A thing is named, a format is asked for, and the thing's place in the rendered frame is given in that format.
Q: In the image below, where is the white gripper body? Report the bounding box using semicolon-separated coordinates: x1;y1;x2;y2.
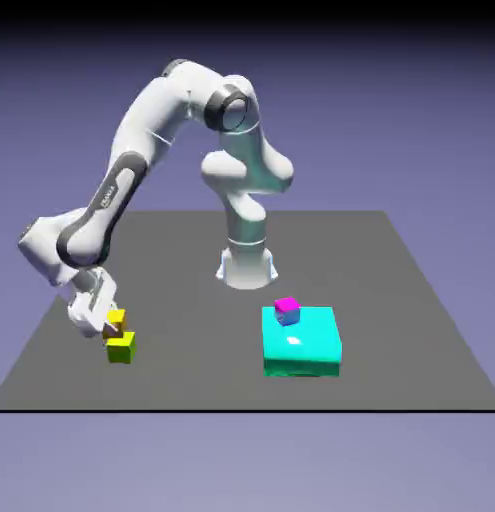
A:
67;269;119;339

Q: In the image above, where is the small golden yellow cube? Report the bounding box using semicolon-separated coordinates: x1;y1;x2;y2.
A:
102;308;128;340

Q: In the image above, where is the small lime yellow cube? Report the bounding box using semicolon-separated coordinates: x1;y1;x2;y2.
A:
105;330;137;365

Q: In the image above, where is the small magenta cube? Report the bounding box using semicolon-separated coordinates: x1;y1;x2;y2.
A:
273;296;302;327

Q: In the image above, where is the large cyan box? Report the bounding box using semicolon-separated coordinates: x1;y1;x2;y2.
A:
261;305;344;378

